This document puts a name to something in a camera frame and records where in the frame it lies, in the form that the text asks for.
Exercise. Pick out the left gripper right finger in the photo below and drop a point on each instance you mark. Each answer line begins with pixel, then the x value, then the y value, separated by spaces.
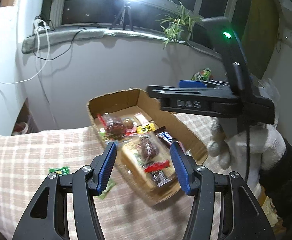
pixel 184 167

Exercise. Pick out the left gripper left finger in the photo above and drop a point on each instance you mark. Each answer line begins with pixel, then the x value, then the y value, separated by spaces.
pixel 102 166

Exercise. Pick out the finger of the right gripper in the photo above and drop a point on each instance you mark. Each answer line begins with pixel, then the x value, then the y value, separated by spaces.
pixel 192 84

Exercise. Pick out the light green candy wrapper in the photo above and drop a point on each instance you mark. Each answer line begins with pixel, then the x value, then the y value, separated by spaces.
pixel 111 183

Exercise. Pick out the red clear snack packet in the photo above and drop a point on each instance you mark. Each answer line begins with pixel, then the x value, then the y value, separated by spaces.
pixel 113 125

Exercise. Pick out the right white gloved hand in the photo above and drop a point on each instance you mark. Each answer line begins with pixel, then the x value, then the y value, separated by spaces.
pixel 247 153

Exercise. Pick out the cardboard box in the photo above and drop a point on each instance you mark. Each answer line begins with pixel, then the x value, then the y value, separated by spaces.
pixel 136 108

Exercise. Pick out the large bread package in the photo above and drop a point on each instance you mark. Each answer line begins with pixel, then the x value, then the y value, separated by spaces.
pixel 130 158

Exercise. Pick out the dark candy red-end packet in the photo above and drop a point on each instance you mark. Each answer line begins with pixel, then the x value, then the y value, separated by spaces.
pixel 154 160

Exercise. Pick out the small Snickers in box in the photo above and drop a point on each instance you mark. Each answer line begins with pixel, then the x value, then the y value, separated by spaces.
pixel 164 136

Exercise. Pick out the yellow candy in box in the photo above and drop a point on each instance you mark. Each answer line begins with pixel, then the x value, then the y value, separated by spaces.
pixel 146 128

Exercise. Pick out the potted spider plant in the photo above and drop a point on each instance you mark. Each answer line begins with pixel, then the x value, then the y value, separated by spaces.
pixel 179 24

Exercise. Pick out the plaid pink tablecloth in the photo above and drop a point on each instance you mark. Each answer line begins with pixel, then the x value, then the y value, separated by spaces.
pixel 36 204

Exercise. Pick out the tripod with lamp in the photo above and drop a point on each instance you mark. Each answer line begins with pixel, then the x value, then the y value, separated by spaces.
pixel 124 17

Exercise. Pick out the grey windowsill cloth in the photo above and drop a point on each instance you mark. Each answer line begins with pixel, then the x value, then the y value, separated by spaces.
pixel 68 35

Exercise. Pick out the power strip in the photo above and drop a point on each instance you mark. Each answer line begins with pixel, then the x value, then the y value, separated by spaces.
pixel 40 25

